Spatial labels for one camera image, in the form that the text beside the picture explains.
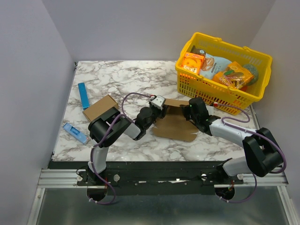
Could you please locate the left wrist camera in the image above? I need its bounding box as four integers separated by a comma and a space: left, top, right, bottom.
150, 95, 166, 110

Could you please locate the yellow plastic basket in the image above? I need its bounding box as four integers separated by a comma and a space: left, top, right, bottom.
175, 32, 272, 115

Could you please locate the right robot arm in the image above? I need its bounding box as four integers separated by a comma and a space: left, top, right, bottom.
181, 97, 287, 184

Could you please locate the green round sponge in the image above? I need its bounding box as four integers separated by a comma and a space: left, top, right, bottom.
242, 64, 259, 86

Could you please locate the long blue box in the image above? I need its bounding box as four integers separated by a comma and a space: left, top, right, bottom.
78, 82, 90, 110

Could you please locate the aluminium frame rail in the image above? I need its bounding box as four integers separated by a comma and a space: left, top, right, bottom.
37, 169, 288, 188

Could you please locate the folded brown cardboard box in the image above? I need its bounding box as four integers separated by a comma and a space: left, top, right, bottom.
83, 95, 119, 122

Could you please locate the orange snack box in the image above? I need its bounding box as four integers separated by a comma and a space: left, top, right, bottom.
181, 52, 205, 75

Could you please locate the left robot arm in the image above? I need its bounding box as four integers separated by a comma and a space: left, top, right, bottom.
88, 104, 167, 185

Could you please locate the orange gummy candy bag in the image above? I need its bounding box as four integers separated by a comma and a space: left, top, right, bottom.
212, 61, 254, 90

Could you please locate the small blue box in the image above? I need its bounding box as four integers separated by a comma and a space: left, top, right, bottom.
63, 123, 90, 144

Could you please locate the dark snack packet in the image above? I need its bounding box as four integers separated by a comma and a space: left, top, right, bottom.
191, 45, 206, 55

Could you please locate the light blue chips bag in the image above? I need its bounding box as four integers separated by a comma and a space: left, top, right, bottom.
199, 54, 231, 80

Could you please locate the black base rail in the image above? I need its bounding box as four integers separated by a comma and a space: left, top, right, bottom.
48, 161, 243, 200

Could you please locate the brown cardboard box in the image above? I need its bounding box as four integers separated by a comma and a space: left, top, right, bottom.
152, 99, 199, 142
83, 95, 119, 122

